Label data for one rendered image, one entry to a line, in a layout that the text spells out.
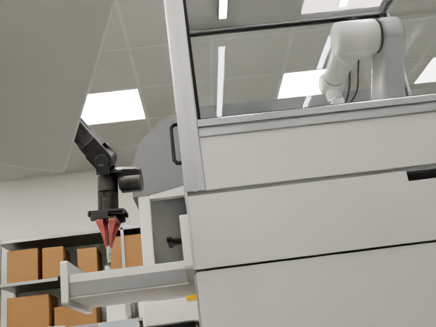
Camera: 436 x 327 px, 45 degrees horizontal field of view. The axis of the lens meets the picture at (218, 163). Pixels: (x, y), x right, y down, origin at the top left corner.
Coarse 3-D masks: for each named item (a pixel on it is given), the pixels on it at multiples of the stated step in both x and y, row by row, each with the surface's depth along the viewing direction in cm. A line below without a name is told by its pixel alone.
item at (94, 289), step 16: (96, 272) 135; (112, 272) 135; (128, 272) 135; (144, 272) 135; (160, 272) 135; (176, 272) 135; (80, 288) 133; (96, 288) 134; (112, 288) 134; (128, 288) 134; (144, 288) 134; (160, 288) 135; (176, 288) 139; (192, 288) 143; (96, 304) 150; (112, 304) 155
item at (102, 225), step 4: (120, 216) 149; (124, 216) 148; (96, 220) 144; (100, 220) 144; (104, 220) 146; (120, 220) 149; (124, 220) 149; (100, 224) 144; (104, 224) 146; (100, 228) 144; (104, 228) 148; (104, 232) 144; (104, 236) 144; (104, 240) 144; (104, 244) 144
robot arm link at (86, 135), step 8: (80, 120) 147; (80, 128) 146; (88, 128) 147; (80, 136) 146; (88, 136) 146; (96, 136) 148; (80, 144) 146; (88, 144) 146; (96, 144) 146; (104, 144) 151; (88, 152) 146; (96, 152) 146; (104, 152) 146; (112, 152) 150; (88, 160) 146; (112, 160) 147
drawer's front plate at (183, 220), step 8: (184, 216) 106; (184, 224) 106; (184, 232) 105; (184, 240) 105; (184, 248) 104; (184, 256) 103; (184, 264) 103; (192, 264) 103; (192, 272) 108; (192, 280) 119
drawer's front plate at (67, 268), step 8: (64, 264) 134; (72, 264) 139; (64, 272) 133; (72, 272) 138; (80, 272) 148; (64, 280) 132; (64, 288) 132; (64, 296) 131; (64, 304) 131; (72, 304) 135; (80, 304) 144; (88, 312) 153
